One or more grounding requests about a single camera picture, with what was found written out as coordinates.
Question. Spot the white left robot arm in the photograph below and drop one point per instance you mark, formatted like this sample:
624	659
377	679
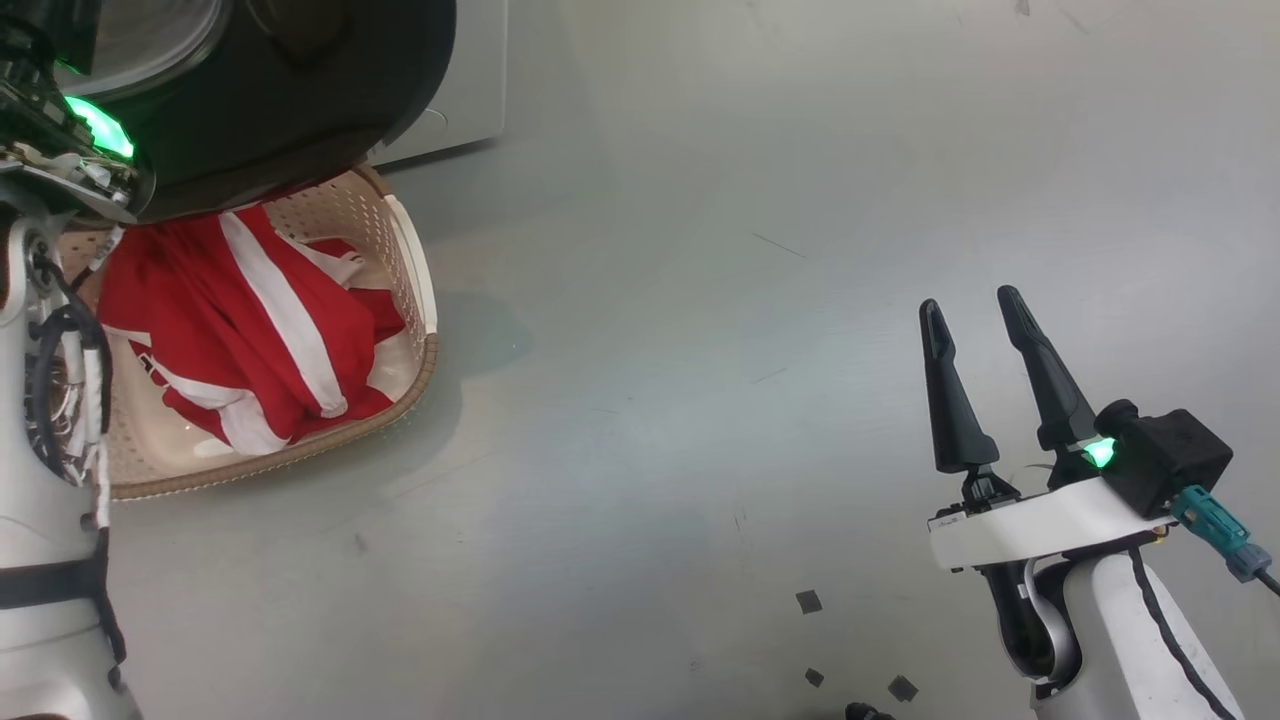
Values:
40	520

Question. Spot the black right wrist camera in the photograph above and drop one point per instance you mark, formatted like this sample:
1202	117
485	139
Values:
1170	455

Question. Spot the black round glass washer door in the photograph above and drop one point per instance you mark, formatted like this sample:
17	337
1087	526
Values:
320	90

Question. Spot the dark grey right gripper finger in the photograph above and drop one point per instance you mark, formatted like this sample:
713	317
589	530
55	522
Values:
955	420
1058	400

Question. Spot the cream perforated laundry basket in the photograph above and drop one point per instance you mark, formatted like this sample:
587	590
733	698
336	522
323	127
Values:
300	455

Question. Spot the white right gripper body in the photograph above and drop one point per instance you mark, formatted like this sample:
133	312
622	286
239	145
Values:
1040	525

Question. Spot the white front-load washing machine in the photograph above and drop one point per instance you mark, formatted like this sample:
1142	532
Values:
470	70

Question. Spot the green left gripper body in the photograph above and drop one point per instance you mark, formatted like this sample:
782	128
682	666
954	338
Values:
80	150

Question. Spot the red and white garment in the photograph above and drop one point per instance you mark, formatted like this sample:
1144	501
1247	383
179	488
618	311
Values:
200	300

